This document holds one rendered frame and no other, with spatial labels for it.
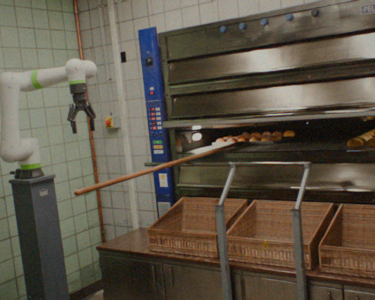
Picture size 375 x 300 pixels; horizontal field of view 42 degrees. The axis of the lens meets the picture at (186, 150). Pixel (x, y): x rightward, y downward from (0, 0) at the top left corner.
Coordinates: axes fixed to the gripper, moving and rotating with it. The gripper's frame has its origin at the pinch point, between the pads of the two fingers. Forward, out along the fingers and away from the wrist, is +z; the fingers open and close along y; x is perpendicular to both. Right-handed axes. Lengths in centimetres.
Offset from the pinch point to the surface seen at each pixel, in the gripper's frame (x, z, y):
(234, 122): 45, 8, -92
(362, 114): 127, 10, -93
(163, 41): -16, -57, -106
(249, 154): 45, 31, -107
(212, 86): 22, -19, -107
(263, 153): 56, 31, -107
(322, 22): 105, -48, -108
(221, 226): 54, 66, -48
